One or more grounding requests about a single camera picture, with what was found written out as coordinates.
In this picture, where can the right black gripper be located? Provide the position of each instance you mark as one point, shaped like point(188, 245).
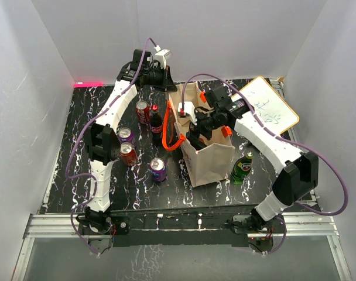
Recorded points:
point(193, 135)

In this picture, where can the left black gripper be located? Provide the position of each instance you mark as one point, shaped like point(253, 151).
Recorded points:
point(167, 84)

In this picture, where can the beige canvas bag orange handles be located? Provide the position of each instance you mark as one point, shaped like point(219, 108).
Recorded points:
point(212, 161)

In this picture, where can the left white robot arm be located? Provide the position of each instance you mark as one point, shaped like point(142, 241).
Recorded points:
point(101, 142)

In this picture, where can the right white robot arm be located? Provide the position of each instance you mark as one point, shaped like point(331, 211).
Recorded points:
point(297, 171)

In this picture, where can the red cola can back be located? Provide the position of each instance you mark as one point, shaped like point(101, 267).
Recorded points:
point(143, 112)

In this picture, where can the red cola can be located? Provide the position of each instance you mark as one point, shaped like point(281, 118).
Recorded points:
point(128, 154)
point(143, 112)

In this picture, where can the glass cola bottle red cap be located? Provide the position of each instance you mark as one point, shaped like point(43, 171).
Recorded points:
point(156, 125)

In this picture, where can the green glass bottle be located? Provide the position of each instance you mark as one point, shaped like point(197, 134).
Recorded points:
point(242, 168)

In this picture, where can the purple soda can front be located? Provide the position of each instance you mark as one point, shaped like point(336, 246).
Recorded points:
point(158, 169)

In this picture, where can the purple soda can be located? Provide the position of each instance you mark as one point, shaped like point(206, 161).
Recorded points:
point(125, 134)
point(158, 169)

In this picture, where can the purple soda can left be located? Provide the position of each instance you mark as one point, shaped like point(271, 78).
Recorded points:
point(125, 134)

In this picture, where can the pink marker strip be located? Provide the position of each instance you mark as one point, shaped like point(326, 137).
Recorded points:
point(85, 85)

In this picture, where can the red cola can left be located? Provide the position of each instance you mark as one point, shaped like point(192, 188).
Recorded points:
point(128, 154)

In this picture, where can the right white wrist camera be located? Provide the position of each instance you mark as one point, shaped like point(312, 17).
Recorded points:
point(187, 110)

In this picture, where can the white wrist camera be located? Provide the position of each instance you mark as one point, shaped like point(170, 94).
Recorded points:
point(187, 110)
point(162, 56)

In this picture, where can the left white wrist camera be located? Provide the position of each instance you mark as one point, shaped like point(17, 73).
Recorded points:
point(162, 56)

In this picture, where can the white board wooden frame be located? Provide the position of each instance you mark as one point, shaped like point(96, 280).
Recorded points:
point(274, 112)

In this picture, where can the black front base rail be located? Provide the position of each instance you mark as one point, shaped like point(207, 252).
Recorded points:
point(217, 225)

